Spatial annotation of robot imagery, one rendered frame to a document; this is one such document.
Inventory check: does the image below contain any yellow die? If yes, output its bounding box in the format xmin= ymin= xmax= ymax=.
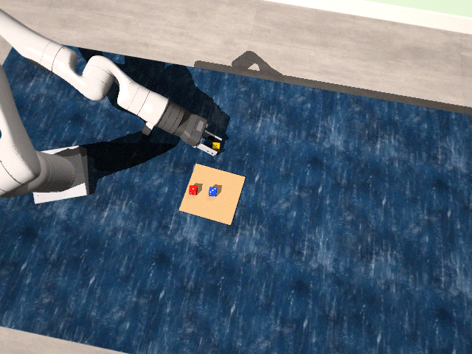
xmin=212 ymin=142 xmax=221 ymax=152

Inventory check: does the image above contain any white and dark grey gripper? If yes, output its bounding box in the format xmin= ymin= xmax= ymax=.
xmin=137 ymin=91 xmax=222 ymax=156

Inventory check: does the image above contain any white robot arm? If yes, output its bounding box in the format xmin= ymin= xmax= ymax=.
xmin=0 ymin=9 xmax=150 ymax=198

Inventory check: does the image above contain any red die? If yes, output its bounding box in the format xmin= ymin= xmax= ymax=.
xmin=189 ymin=185 xmax=198 ymax=195

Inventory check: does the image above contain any tan square mat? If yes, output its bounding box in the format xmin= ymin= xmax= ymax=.
xmin=179 ymin=164 xmax=245 ymax=225

